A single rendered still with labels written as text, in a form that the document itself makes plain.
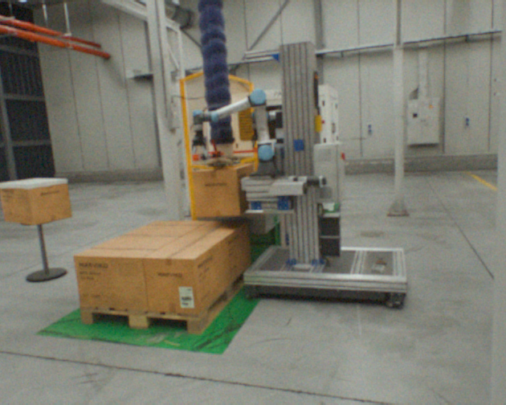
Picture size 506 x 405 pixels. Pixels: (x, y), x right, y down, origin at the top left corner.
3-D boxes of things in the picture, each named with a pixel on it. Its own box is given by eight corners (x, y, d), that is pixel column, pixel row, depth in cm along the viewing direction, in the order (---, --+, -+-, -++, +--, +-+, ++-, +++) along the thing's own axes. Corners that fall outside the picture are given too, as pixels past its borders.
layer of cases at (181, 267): (159, 258, 428) (155, 220, 422) (250, 261, 398) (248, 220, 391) (79, 305, 316) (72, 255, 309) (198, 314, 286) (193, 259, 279)
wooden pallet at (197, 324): (161, 272, 431) (159, 258, 428) (252, 276, 400) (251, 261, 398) (82, 323, 318) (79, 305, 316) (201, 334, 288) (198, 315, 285)
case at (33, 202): (72, 217, 431) (67, 178, 424) (34, 225, 398) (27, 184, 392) (42, 214, 465) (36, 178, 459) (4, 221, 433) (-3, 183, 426)
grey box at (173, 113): (177, 128, 497) (174, 103, 492) (181, 128, 495) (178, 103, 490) (169, 128, 478) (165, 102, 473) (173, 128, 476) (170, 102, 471)
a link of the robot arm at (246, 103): (262, 88, 331) (206, 112, 333) (262, 87, 320) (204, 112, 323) (267, 103, 332) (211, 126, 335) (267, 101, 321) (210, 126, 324)
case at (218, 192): (218, 205, 418) (214, 165, 412) (256, 203, 408) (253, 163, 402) (196, 217, 361) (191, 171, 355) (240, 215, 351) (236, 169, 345)
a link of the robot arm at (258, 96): (273, 158, 329) (264, 88, 320) (275, 160, 314) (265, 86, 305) (259, 161, 329) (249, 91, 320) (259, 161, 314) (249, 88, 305)
